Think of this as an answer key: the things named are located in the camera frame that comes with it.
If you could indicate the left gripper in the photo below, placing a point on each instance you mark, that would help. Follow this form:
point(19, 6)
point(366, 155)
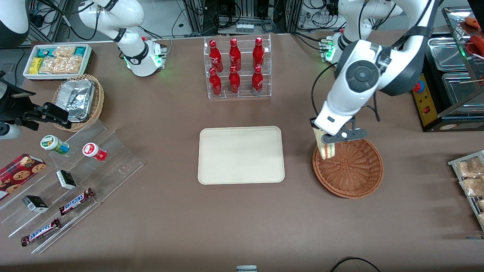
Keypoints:
point(312, 122)

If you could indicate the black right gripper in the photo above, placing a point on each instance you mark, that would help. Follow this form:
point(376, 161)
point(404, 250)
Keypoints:
point(12, 107)

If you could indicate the triangular sandwich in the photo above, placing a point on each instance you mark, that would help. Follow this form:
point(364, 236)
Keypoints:
point(327, 152)

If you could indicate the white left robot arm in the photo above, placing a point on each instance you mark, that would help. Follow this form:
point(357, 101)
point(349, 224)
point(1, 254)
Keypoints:
point(359, 75)

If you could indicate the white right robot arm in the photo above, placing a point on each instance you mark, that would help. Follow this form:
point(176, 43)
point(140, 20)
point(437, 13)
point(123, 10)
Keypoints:
point(128, 15)

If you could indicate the light tan wicker basket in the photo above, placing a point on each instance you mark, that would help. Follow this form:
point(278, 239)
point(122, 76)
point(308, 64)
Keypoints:
point(99, 102)

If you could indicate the brown round wicker basket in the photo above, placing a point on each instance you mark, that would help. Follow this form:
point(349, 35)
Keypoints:
point(351, 170)

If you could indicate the beige rectangular tray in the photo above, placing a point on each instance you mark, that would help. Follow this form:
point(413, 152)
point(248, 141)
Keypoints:
point(241, 155)

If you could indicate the tray of wrapped snacks right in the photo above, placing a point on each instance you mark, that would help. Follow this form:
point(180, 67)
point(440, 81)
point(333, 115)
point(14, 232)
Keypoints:
point(453, 163)

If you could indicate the green lidded cup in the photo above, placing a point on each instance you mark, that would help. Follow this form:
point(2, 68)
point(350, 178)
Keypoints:
point(53, 143)

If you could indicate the stack of foil trays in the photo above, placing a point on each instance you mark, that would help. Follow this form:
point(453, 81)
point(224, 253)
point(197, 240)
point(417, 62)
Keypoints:
point(77, 100)

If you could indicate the white plastic snack bin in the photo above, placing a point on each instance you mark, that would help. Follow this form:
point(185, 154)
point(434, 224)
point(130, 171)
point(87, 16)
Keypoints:
point(56, 76)

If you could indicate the yellow snack pack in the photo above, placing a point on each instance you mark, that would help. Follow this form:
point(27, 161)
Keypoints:
point(35, 66)

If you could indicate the large clear rice cracker bag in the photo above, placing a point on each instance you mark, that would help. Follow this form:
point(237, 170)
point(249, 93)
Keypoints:
point(62, 65)

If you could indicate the red lidded cup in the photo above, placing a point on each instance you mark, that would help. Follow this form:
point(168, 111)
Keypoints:
point(93, 151)

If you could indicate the teal snack pack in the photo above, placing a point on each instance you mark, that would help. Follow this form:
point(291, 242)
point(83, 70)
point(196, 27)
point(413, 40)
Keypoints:
point(80, 51)
point(44, 52)

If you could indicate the red cookie box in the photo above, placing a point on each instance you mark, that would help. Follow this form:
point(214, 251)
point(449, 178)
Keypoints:
point(19, 173)

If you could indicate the small clear rice cracker bag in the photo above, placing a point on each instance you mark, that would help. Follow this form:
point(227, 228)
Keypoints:
point(64, 51)

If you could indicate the small black carton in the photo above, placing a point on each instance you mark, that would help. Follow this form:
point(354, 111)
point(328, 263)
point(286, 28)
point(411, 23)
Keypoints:
point(34, 204)
point(66, 180)

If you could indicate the red cola bottle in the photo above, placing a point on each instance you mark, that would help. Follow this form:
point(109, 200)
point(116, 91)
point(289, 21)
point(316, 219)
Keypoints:
point(215, 84)
point(234, 82)
point(235, 56)
point(257, 81)
point(258, 54)
point(215, 56)

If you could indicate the clear acrylic bottle rack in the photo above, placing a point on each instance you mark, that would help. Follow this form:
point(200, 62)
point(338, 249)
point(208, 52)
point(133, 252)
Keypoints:
point(245, 94)

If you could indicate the clear acrylic step shelf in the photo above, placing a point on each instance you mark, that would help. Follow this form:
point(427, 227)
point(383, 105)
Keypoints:
point(109, 166)

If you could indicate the snickers bar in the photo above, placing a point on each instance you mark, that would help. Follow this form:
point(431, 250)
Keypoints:
point(75, 202)
point(41, 232)

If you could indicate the white power strip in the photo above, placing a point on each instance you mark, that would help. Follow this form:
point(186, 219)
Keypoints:
point(245, 27)

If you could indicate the black food warmer cabinet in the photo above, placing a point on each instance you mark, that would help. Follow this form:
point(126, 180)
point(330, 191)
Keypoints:
point(435, 94)

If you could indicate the steel warmer pan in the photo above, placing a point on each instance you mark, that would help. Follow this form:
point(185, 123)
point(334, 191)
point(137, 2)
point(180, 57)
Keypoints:
point(459, 88)
point(448, 54)

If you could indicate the small grey device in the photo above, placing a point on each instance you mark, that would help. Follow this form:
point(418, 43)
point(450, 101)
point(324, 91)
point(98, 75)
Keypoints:
point(246, 268)

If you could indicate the clear bag of snacks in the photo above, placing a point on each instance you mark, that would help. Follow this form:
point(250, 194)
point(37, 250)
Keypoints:
point(469, 168)
point(472, 187)

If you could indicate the red sausage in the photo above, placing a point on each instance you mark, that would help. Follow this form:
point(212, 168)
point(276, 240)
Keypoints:
point(478, 45)

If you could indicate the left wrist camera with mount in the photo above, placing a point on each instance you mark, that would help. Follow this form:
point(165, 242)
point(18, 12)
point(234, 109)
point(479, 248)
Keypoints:
point(349, 135)

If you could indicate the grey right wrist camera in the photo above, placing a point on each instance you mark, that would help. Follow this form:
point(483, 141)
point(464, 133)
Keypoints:
point(9, 131)

